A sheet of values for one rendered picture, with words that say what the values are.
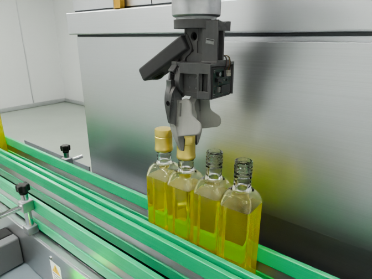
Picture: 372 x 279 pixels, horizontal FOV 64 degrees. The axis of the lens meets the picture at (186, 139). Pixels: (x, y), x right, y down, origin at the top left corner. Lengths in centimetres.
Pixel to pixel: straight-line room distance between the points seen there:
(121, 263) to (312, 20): 52
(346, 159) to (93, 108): 73
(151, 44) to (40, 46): 607
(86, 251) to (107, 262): 7
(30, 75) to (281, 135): 631
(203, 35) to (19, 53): 622
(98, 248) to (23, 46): 616
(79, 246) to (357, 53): 62
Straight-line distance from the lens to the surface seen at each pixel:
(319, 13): 55
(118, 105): 89
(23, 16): 669
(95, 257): 65
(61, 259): 74
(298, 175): 59
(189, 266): 57
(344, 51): 53
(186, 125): 48
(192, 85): 47
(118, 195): 81
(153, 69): 52
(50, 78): 689
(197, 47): 48
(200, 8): 46
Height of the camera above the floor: 133
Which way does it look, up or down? 19 degrees down
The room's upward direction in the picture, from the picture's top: straight up
